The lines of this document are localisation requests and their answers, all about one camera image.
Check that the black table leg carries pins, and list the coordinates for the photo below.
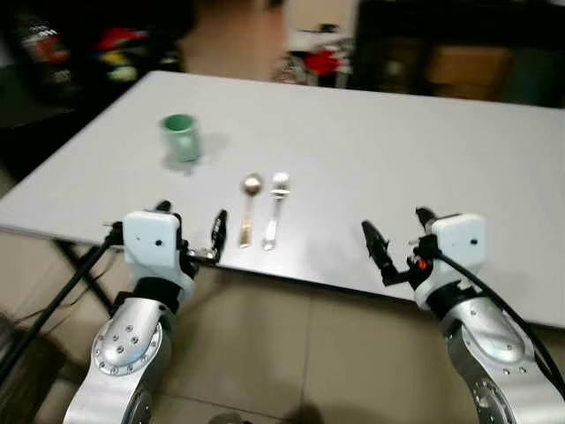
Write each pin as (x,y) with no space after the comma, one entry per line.
(69,254)

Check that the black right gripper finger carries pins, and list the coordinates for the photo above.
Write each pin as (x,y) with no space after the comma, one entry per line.
(425,215)
(377,246)

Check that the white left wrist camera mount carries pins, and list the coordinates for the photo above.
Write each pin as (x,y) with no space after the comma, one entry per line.
(148,240)

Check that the red rounded object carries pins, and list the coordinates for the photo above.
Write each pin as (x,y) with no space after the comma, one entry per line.
(120,39)

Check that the red and white machine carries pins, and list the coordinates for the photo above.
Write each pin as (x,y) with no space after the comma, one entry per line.
(323,60)

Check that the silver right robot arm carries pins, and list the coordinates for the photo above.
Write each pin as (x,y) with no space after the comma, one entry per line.
(494,353)

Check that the brown cardboard box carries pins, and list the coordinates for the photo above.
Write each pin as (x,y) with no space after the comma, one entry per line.
(468,66)

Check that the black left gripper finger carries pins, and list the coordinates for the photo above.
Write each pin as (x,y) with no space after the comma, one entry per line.
(218,230)
(163,207)

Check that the gold metal spoon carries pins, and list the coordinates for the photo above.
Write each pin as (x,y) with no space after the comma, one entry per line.
(251,187)

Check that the green ceramic mug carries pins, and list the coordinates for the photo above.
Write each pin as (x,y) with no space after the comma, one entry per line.
(183,140)

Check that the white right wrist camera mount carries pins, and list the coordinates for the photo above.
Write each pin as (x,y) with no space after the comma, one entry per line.
(456,249)

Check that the dark cabinet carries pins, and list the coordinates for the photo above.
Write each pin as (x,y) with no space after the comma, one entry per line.
(530,53)

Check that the silver metal fork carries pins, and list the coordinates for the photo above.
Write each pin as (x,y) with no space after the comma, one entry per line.
(278,187)

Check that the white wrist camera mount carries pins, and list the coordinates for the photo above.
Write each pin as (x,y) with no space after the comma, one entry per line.
(148,240)
(456,249)

